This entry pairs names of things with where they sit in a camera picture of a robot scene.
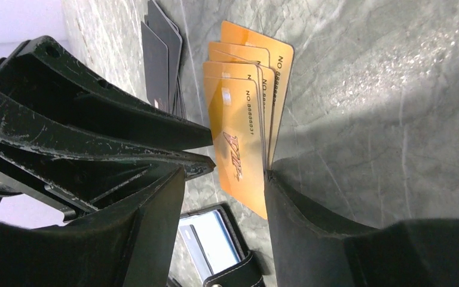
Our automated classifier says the orange card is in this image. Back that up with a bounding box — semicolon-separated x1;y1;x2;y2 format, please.
203;20;295;169

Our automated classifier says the black card sleeve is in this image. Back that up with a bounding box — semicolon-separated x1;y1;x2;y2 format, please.
140;1;185;118

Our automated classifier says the black credit card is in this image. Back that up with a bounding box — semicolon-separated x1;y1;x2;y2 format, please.
179;224;213;282

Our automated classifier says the black leather card holder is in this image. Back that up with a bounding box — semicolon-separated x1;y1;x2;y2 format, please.
178;203;265;287

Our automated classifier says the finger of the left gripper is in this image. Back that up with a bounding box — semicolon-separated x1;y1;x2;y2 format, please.
0;36;213;151
0;92;215;221

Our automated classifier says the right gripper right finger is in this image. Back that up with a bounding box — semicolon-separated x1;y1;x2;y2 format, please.
264;171;459;286

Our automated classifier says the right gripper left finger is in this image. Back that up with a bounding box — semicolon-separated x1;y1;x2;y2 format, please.
0;168;185;286

